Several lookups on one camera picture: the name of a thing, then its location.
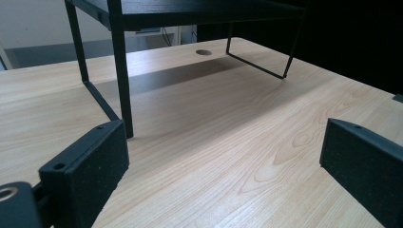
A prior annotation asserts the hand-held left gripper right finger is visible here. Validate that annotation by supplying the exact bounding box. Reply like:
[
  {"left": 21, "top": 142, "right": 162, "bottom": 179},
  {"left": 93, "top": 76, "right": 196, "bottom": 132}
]
[{"left": 318, "top": 118, "right": 403, "bottom": 228}]

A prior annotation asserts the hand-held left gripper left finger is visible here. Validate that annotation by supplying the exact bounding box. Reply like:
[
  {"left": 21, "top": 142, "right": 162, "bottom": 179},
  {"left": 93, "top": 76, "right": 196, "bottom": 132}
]
[{"left": 37, "top": 119, "right": 130, "bottom": 228}]

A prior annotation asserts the black two-tier shelf rack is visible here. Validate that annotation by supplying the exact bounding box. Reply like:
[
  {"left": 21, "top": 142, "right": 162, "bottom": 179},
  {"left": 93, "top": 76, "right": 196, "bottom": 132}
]
[{"left": 65, "top": 0, "right": 308, "bottom": 140}]

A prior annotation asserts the black outlet cable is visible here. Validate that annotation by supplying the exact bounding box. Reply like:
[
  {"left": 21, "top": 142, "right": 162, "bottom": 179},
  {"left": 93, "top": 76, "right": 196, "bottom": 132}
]
[{"left": 161, "top": 28, "right": 171, "bottom": 48}]

